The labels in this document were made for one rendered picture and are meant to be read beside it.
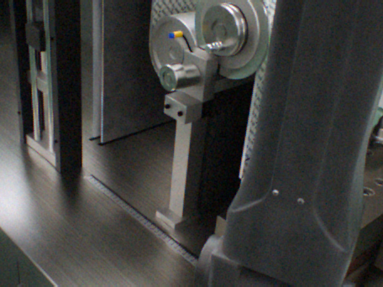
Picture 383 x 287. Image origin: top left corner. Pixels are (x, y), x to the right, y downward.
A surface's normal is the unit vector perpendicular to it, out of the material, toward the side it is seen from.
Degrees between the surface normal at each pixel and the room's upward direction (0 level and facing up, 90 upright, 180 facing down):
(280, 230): 94
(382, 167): 0
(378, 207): 0
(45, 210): 0
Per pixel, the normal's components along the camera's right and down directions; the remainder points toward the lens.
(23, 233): 0.09, -0.87
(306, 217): -0.43, 0.47
